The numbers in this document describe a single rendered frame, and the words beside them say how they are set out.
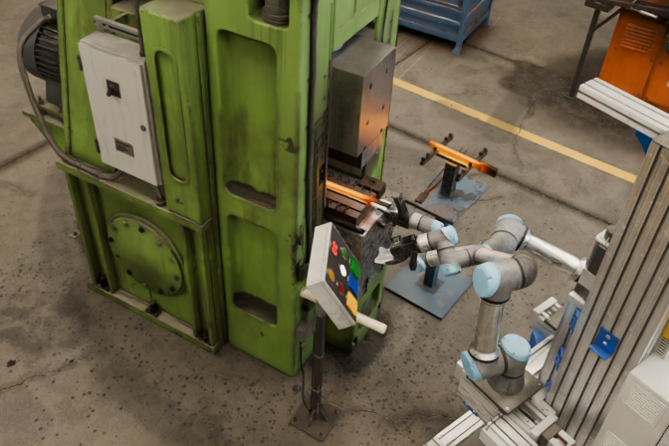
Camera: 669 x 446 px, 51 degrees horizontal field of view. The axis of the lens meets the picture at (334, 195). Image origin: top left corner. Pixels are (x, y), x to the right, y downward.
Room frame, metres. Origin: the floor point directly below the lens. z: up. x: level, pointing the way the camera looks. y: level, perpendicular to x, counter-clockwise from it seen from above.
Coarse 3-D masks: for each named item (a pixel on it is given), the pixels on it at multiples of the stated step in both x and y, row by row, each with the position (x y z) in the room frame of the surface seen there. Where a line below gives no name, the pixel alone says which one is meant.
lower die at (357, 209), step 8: (328, 176) 2.74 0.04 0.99; (344, 184) 2.69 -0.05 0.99; (352, 184) 2.69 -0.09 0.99; (328, 192) 2.62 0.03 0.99; (336, 192) 2.62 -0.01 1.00; (360, 192) 2.63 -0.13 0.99; (368, 192) 2.64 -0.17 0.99; (328, 200) 2.57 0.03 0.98; (336, 200) 2.56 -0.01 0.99; (344, 200) 2.57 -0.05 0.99; (352, 200) 2.57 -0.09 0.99; (360, 200) 2.56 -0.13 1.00; (336, 208) 2.52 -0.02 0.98; (352, 208) 2.52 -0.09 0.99; (360, 208) 2.52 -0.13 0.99; (368, 208) 2.57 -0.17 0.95; (336, 216) 2.50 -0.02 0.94; (344, 216) 2.48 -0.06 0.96; (352, 216) 2.47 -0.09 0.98; (360, 216) 2.50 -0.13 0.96
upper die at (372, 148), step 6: (378, 138) 2.60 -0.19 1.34; (372, 144) 2.55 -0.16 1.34; (378, 144) 2.61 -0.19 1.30; (330, 150) 2.53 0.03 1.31; (336, 150) 2.51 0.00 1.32; (366, 150) 2.49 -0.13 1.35; (372, 150) 2.55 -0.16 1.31; (330, 156) 2.53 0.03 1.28; (336, 156) 2.51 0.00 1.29; (342, 156) 2.50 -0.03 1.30; (348, 156) 2.49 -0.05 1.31; (360, 156) 2.46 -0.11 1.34; (366, 156) 2.50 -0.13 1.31; (348, 162) 2.48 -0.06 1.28; (354, 162) 2.47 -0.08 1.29; (360, 162) 2.46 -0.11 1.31; (366, 162) 2.51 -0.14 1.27; (360, 168) 2.46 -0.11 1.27
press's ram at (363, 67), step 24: (360, 48) 2.64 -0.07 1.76; (384, 48) 2.66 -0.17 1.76; (336, 72) 2.47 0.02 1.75; (360, 72) 2.45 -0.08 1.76; (384, 72) 2.59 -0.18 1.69; (336, 96) 2.46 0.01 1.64; (360, 96) 2.41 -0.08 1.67; (384, 96) 2.61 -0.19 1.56; (336, 120) 2.46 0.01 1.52; (360, 120) 2.42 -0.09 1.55; (384, 120) 2.64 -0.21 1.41; (336, 144) 2.46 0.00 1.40; (360, 144) 2.44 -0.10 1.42
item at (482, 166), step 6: (432, 144) 3.04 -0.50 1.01; (438, 144) 3.04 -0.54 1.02; (444, 150) 3.00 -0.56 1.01; (450, 150) 2.99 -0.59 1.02; (456, 156) 2.96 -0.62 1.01; (462, 156) 2.94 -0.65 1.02; (468, 156) 2.95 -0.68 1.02; (468, 162) 2.91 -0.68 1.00; (474, 162) 2.90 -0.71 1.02; (480, 162) 2.90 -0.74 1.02; (480, 168) 2.86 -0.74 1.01; (486, 168) 2.86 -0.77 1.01; (492, 168) 2.84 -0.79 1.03; (498, 168) 2.84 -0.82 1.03; (492, 174) 2.84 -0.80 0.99
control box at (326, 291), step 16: (320, 240) 2.08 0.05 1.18; (336, 240) 2.12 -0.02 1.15; (320, 256) 1.98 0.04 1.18; (336, 256) 2.04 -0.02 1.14; (352, 256) 2.16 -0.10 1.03; (320, 272) 1.89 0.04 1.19; (336, 272) 1.96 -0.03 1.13; (320, 288) 1.84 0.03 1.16; (336, 288) 1.88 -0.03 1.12; (320, 304) 1.84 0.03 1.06; (336, 304) 1.84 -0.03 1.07; (336, 320) 1.84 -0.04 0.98; (352, 320) 1.84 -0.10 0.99
